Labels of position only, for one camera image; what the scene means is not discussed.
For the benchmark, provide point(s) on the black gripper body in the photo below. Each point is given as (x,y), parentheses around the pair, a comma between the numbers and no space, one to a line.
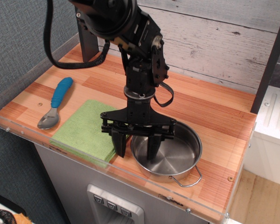
(138,119)

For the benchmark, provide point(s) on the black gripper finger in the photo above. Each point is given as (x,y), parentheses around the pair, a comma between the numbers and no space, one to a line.
(119,142)
(153,145)

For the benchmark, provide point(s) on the silver metal pot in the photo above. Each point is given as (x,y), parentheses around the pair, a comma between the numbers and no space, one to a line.
(175,158)

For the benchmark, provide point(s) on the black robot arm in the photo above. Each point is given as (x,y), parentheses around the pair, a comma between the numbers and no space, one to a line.
(140,42)

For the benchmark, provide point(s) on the green folded cloth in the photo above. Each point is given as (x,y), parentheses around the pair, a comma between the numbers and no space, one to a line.
(81,134)

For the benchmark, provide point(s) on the silver dispenser button panel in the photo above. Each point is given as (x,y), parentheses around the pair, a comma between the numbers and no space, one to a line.
(108,208)

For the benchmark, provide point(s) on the white toy sink unit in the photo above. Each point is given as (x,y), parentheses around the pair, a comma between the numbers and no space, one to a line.
(262,157)

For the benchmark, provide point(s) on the orange object at corner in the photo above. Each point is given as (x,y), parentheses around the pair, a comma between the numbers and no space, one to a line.
(22,219)

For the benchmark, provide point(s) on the blue handled metal spoon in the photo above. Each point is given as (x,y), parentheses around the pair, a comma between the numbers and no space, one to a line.
(51,118)

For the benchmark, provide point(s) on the dark grey right post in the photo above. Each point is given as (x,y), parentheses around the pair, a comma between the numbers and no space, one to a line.
(267,76)

